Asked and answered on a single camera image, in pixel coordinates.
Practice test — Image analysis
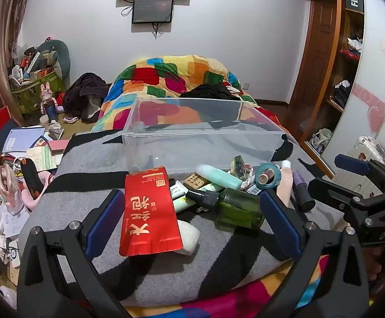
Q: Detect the blue flask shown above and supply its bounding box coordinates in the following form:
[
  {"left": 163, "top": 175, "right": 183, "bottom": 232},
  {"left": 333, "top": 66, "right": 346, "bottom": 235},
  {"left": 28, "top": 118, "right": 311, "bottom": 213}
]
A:
[{"left": 43, "top": 99, "right": 59, "bottom": 122}]

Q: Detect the colourful patchwork quilt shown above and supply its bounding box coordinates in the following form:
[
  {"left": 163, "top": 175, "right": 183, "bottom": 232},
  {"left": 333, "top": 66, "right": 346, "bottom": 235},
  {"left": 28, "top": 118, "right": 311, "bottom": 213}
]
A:
[{"left": 91, "top": 54, "right": 332, "bottom": 318}]

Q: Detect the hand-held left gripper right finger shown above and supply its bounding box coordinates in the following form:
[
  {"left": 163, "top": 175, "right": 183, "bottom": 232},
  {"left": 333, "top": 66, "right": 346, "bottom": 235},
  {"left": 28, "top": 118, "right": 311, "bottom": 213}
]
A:
[{"left": 260, "top": 190, "right": 370, "bottom": 318}]

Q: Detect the light blue notebook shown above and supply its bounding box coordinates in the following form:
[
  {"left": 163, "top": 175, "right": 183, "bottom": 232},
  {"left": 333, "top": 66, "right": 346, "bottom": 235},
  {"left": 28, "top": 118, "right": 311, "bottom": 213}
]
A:
[{"left": 3, "top": 126, "right": 45, "bottom": 154}]

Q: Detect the white handbag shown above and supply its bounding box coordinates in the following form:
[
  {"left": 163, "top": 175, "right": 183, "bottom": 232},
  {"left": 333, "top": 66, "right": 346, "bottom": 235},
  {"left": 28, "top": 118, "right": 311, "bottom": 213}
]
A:
[{"left": 308, "top": 129, "right": 332, "bottom": 153}]

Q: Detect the white sliding wardrobe door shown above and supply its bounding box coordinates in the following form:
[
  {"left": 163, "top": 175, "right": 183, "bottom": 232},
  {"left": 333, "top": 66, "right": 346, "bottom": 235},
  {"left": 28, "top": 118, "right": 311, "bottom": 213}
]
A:
[{"left": 322, "top": 0, "right": 385, "bottom": 176}]

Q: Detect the black clothing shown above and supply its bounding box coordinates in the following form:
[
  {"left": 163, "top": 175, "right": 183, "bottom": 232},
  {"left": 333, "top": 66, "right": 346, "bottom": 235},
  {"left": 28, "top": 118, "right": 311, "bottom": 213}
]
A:
[{"left": 179, "top": 83, "right": 243, "bottom": 100}]

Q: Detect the green storage box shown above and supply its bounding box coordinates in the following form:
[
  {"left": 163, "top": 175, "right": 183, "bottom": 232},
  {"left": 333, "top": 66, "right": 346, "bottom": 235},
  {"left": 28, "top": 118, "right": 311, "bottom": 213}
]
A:
[{"left": 12, "top": 71, "right": 64, "bottom": 113}]

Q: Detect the red foil packet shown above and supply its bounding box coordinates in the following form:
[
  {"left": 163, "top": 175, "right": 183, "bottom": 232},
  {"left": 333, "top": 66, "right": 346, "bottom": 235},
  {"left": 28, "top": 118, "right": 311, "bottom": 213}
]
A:
[{"left": 119, "top": 166, "right": 184, "bottom": 257}]

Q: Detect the green patterned booklet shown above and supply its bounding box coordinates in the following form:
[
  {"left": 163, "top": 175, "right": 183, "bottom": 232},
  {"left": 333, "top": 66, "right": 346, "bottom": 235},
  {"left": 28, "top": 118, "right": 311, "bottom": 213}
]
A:
[{"left": 27, "top": 146, "right": 62, "bottom": 173}]

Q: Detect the purple capped dark bottle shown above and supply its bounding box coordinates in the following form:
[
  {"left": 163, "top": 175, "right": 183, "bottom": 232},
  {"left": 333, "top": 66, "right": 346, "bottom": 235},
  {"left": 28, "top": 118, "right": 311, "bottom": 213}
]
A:
[{"left": 292, "top": 170, "right": 316, "bottom": 213}]

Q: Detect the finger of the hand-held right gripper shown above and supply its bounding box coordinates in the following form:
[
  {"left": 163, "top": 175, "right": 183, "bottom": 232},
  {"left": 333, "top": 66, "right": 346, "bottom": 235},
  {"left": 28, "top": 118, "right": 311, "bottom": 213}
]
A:
[
  {"left": 334, "top": 153, "right": 385, "bottom": 193},
  {"left": 307, "top": 176, "right": 365, "bottom": 214}
]

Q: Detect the wooden door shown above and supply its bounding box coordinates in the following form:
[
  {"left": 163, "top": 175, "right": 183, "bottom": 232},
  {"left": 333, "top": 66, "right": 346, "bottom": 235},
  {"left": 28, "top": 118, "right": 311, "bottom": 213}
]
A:
[{"left": 288, "top": 0, "right": 332, "bottom": 107}]

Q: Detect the white tube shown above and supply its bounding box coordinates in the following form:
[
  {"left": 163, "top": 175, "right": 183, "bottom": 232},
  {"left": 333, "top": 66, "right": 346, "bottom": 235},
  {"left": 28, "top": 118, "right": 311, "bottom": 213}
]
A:
[{"left": 169, "top": 178, "right": 193, "bottom": 202}]

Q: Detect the pink rabbit toy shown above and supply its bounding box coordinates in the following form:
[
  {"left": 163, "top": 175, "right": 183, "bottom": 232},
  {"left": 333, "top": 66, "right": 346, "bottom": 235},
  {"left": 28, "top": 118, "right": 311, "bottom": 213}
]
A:
[{"left": 40, "top": 82, "right": 55, "bottom": 101}]

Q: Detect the green spray bottle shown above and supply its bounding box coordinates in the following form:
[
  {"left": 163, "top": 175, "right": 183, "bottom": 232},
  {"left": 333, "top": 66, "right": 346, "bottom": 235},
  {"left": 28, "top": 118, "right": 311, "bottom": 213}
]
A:
[{"left": 186, "top": 187, "right": 266, "bottom": 229}]

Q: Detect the black orange tool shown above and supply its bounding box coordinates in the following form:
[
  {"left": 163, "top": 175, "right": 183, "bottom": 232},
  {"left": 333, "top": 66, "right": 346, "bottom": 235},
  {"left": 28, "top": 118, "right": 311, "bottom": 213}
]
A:
[{"left": 20, "top": 158, "right": 47, "bottom": 199}]

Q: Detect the grey neck pillow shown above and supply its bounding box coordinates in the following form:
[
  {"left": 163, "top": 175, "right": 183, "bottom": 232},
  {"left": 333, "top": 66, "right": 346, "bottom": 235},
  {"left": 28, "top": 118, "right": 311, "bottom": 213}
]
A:
[{"left": 35, "top": 40, "right": 70, "bottom": 80}]

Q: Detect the black box white print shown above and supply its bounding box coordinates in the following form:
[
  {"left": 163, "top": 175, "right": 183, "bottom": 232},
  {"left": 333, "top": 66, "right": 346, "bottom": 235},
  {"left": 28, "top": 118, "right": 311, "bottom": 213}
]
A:
[{"left": 344, "top": 0, "right": 365, "bottom": 14}]

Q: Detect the wooden wardrobe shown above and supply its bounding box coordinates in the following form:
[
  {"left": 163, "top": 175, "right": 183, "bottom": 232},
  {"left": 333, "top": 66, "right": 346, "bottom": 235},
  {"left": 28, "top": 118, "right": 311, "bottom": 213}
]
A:
[{"left": 290, "top": 0, "right": 369, "bottom": 176}]

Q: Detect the mint green tube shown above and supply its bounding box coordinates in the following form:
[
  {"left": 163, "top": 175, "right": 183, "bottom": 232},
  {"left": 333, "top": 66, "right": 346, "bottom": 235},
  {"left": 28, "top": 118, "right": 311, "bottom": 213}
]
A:
[{"left": 196, "top": 164, "right": 243, "bottom": 189}]

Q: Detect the person's right hand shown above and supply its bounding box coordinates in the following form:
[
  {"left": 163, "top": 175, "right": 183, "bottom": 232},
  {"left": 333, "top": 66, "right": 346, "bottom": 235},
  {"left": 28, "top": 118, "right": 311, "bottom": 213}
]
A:
[{"left": 363, "top": 243, "right": 385, "bottom": 284}]

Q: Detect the grey black striped blanket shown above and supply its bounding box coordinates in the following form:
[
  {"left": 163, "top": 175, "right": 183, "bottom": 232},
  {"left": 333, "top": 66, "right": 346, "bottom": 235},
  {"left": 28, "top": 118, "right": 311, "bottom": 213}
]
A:
[{"left": 18, "top": 127, "right": 345, "bottom": 308}]

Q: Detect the dark brown clothing heap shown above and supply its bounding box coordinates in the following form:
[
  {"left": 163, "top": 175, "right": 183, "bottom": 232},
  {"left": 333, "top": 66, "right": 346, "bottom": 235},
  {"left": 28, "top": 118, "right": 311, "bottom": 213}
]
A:
[{"left": 63, "top": 72, "right": 110, "bottom": 121}]

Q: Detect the small wall monitor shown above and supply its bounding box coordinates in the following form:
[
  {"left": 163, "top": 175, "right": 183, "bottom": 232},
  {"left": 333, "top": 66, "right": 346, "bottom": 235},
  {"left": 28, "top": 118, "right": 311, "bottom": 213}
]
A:
[{"left": 132, "top": 0, "right": 175, "bottom": 24}]

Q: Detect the teal tape roll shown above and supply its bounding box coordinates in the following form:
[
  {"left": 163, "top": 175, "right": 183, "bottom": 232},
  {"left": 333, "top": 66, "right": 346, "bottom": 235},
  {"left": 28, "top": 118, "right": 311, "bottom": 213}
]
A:
[{"left": 255, "top": 162, "right": 282, "bottom": 189}]

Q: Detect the pale pink tube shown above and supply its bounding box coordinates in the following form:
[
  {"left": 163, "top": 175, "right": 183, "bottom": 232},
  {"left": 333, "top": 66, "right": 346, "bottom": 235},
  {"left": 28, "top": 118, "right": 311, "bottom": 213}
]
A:
[{"left": 275, "top": 160, "right": 294, "bottom": 206}]

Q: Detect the pale green tube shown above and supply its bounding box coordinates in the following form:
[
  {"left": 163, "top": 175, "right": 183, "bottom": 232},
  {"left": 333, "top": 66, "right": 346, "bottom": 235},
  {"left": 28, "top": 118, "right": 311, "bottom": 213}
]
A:
[{"left": 173, "top": 185, "right": 227, "bottom": 213}]

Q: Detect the clear plastic storage box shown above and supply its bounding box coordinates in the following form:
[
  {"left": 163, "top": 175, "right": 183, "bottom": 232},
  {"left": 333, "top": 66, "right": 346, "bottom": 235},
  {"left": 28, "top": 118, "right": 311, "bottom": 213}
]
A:
[{"left": 122, "top": 97, "right": 287, "bottom": 176}]

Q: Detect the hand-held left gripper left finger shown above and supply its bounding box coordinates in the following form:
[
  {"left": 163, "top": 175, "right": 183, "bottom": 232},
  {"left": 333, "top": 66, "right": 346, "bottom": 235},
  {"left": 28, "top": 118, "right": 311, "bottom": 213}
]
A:
[{"left": 17, "top": 189, "right": 127, "bottom": 318}]

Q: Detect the pink book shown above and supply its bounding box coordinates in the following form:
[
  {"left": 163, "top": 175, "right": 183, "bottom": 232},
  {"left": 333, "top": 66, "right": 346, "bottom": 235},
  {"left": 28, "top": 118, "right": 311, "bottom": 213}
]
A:
[{"left": 47, "top": 139, "right": 70, "bottom": 154}]

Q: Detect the striped curtain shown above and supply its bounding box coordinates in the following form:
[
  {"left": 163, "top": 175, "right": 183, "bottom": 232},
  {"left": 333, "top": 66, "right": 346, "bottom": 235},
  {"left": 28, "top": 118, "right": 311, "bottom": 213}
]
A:
[{"left": 0, "top": 0, "right": 41, "bottom": 153}]

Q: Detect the small brown box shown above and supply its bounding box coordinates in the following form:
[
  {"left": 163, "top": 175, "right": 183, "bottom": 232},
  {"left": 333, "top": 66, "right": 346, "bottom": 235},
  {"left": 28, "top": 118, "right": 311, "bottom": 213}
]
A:
[{"left": 183, "top": 172, "right": 209, "bottom": 189}]

